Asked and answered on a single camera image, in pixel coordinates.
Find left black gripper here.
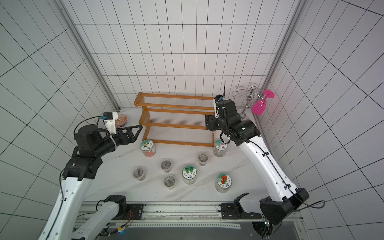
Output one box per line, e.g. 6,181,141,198
94,125,144,156

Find small container dark seeds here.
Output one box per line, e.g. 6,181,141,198
133,167,146,181

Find orange wooden two-tier shelf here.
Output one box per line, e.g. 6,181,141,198
134,93,215,148

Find small container red seeds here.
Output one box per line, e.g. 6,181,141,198
161,160,172,173

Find small container purple seeds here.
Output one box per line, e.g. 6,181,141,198
198,153,209,166

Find small container brown seeds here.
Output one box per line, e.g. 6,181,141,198
164,175,176,190

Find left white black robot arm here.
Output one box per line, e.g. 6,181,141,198
39,125,143,240

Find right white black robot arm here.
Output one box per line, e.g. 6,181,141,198
205,95,326,225

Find red seed jar monkey lid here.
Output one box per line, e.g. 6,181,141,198
140,140,156,158

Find flower label seed jar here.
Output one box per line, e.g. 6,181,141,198
213,140,228,157

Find orange patterned glass bowl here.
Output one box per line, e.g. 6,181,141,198
115,114,128,128

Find chrome wine glass rack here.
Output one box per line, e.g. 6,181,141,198
232,83,267,120

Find pink plastic wine glass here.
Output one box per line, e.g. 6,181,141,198
251,90,275,116

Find green tree lid jar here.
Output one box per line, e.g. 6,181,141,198
182,165,197,185

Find strawberry lid jar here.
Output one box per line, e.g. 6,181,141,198
215,173,233,193

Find round black floor port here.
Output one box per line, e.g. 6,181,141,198
252,222,274,239

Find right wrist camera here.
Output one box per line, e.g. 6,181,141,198
213,95,224,118

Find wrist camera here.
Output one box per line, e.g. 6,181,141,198
213,95,224,118
101,112,119,135

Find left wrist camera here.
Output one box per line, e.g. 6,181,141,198
101,112,119,135

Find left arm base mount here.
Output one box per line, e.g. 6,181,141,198
112,204,144,221

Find wiring bundle under rail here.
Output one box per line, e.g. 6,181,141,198
86,209,134,239

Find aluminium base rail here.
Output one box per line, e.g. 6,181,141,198
71,200,304,230

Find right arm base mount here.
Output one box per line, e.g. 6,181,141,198
219,203,262,220

